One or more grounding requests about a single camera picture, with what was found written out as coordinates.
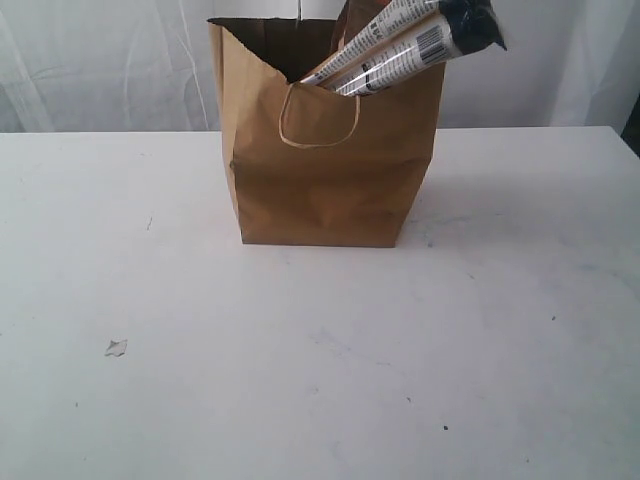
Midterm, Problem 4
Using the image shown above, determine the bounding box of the long noodle package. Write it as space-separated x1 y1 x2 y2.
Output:
300 1 507 97

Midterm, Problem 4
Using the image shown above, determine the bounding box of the large brown paper bag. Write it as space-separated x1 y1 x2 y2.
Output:
208 17 445 247

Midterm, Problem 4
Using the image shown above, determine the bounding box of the torn paper scrap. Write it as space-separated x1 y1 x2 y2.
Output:
104 339 128 358

